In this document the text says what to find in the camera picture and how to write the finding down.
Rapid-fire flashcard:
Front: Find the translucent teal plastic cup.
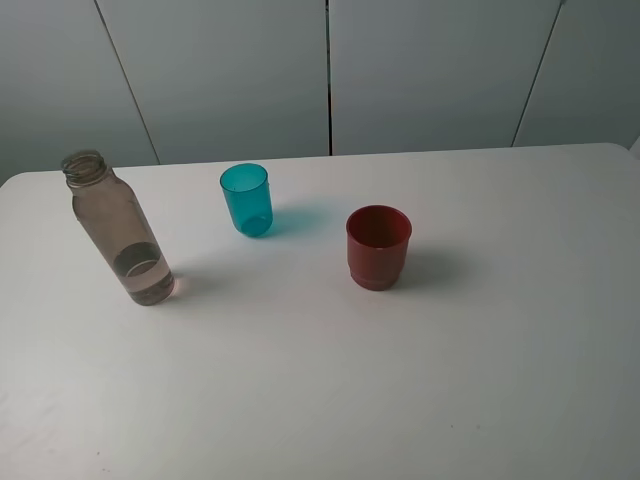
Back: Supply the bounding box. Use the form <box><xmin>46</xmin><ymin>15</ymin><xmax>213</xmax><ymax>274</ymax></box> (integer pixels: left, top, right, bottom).
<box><xmin>220</xmin><ymin>163</ymin><xmax>273</xmax><ymax>238</ymax></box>

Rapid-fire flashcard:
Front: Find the red plastic cup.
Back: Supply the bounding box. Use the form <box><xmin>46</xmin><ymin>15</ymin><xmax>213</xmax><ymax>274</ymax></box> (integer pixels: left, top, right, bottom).
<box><xmin>346</xmin><ymin>205</ymin><xmax>412</xmax><ymax>291</ymax></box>

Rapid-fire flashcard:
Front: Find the clear smoky plastic bottle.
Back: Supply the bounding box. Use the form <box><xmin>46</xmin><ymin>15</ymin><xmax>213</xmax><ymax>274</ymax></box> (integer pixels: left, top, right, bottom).
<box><xmin>61</xmin><ymin>150</ymin><xmax>175</xmax><ymax>306</ymax></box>

